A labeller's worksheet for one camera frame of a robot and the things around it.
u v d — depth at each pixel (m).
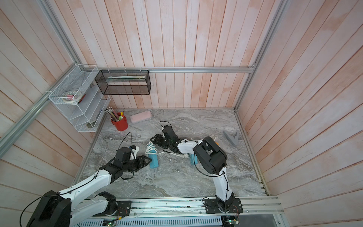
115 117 0.99
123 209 0.73
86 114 0.78
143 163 0.76
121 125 1.06
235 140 0.98
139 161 0.75
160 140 0.84
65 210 0.40
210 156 0.53
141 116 1.12
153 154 0.88
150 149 0.88
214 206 0.74
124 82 1.03
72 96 0.73
